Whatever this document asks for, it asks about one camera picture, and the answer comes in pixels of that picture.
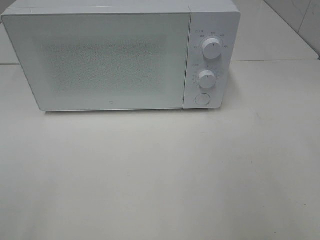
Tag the round white door button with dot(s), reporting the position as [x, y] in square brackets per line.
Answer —
[202, 99]

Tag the white round knob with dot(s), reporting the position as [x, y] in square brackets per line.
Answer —
[207, 79]
[211, 47]

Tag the white microwave door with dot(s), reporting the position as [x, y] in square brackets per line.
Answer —
[92, 62]

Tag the white microwave oven body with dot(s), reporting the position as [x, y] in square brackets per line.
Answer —
[208, 18]

